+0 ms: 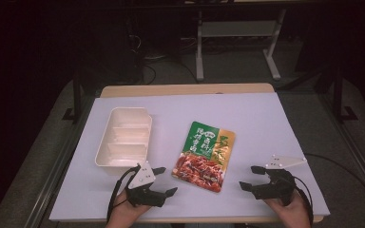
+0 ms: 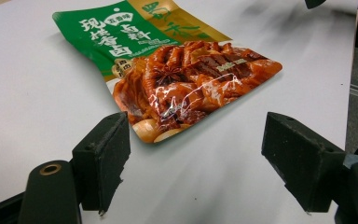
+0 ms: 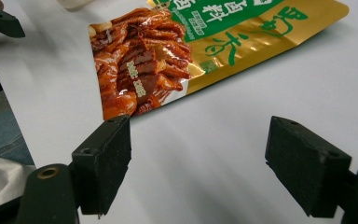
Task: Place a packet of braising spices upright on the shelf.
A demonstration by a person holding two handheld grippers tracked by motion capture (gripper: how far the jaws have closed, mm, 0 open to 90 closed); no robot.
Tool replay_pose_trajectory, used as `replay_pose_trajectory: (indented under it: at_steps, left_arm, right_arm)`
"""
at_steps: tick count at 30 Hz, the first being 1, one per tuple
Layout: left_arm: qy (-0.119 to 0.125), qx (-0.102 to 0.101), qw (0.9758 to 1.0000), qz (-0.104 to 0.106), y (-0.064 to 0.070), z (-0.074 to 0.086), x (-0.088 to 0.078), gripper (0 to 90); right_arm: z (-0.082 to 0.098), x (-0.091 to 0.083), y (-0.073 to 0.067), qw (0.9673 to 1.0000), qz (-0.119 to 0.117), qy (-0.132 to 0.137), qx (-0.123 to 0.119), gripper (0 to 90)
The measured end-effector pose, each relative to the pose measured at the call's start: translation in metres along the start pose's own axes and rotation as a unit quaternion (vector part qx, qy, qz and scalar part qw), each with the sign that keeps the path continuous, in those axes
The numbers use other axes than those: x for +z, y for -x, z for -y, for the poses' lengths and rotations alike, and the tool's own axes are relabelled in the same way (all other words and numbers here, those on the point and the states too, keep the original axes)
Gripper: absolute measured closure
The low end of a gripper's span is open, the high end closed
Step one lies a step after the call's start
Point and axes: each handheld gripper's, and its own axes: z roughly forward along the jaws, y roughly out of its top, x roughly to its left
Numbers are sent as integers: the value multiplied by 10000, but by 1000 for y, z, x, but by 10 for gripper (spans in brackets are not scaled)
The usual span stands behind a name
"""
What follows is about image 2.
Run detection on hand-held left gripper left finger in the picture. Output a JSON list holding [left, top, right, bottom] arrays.
[[71, 111, 131, 217]]

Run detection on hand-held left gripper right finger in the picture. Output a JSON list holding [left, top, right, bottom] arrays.
[[260, 111, 348, 214]]

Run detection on green and orange food packet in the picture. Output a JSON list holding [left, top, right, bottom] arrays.
[[51, 0, 283, 145]]

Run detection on dark object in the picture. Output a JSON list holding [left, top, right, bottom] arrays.
[[304, 0, 327, 10]]

